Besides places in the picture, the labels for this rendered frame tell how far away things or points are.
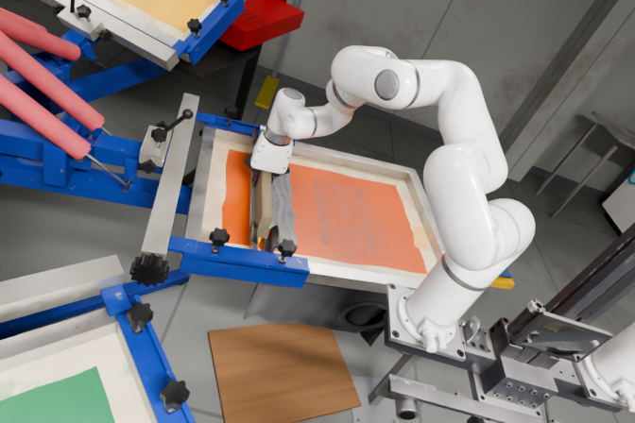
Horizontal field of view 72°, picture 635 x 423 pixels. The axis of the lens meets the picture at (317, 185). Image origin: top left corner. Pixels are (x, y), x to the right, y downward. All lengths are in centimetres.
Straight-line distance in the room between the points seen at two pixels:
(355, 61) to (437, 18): 329
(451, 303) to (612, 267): 27
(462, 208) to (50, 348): 73
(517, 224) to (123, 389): 72
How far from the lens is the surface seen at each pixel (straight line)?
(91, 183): 131
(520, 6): 422
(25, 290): 93
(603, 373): 116
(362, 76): 80
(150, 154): 117
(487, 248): 70
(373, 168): 161
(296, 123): 103
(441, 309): 87
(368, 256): 128
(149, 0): 176
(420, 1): 404
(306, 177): 145
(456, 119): 77
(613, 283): 91
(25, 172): 135
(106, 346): 96
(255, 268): 106
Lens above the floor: 178
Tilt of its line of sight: 35 degrees down
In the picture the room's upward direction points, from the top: 24 degrees clockwise
